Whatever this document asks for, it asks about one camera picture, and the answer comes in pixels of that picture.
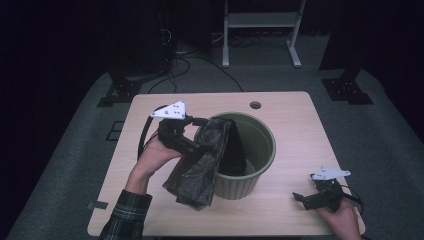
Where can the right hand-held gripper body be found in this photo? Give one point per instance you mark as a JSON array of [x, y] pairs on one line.
[[328, 195]]

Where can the dark equipment cabinet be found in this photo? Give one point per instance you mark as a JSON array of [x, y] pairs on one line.
[[140, 36]]

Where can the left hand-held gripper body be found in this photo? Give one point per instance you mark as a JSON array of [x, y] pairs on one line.
[[171, 133]]

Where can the black stand base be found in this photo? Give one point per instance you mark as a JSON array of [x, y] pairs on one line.
[[121, 91], [346, 90]]

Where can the person's left hand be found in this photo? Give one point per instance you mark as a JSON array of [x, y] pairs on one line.
[[155, 158]]

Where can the white metal stand frame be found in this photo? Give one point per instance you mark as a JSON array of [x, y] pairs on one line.
[[263, 20]]

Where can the person's right hand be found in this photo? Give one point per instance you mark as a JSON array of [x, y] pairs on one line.
[[343, 221]]

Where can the green ribbed trash bin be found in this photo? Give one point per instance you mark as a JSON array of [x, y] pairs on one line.
[[256, 146]]

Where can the black plastic trash bag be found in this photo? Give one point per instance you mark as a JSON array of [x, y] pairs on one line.
[[200, 170]]

